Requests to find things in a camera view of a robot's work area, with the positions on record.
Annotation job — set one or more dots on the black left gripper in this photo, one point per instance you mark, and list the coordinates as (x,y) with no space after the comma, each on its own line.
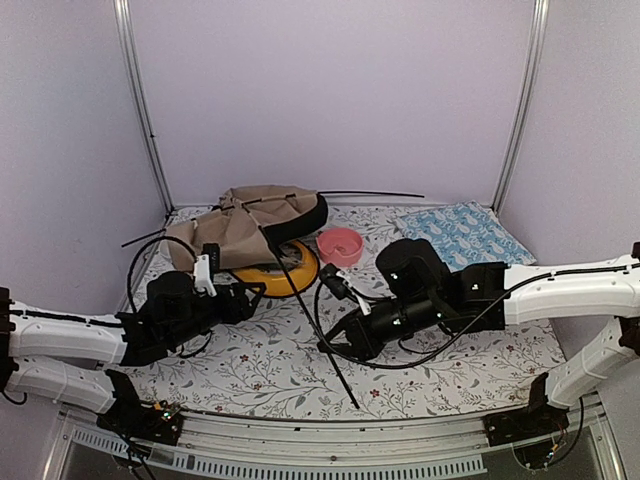
(232,315)

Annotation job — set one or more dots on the beige pet tent fabric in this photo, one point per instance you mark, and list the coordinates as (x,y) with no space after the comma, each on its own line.
(241,244)

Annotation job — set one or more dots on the aluminium left corner post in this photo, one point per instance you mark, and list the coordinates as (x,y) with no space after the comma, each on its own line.
(125,31)

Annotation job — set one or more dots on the blue snowman print cushion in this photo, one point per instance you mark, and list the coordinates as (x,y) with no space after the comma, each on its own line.
(463,234)

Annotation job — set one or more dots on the pink pet bowl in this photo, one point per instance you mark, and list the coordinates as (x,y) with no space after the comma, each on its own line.
(342,247)

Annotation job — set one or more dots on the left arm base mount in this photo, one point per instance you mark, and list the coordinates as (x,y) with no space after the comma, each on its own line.
(129,417)

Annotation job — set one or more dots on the aluminium right corner post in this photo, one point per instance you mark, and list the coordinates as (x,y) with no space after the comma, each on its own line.
(531,68)

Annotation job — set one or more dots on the yellow bear bowl stand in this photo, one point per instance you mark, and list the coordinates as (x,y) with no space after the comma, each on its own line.
(302,266)

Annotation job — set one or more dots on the aluminium front rail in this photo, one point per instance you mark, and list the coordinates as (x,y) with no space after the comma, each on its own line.
(234,447)

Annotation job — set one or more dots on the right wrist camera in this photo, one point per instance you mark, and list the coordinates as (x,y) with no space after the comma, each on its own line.
(340,285)

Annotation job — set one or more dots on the aluminium corner post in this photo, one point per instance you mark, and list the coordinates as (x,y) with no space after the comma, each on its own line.
(531,68)
(125,31)

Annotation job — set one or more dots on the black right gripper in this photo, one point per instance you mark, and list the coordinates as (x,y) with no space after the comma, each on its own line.
(362,344)

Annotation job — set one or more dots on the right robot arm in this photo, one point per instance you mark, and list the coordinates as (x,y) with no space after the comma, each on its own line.
(609,288)

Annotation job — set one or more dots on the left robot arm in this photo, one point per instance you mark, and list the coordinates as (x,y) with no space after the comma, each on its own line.
(36,344)

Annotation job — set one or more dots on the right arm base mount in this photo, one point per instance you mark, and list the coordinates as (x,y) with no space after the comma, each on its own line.
(525,420)

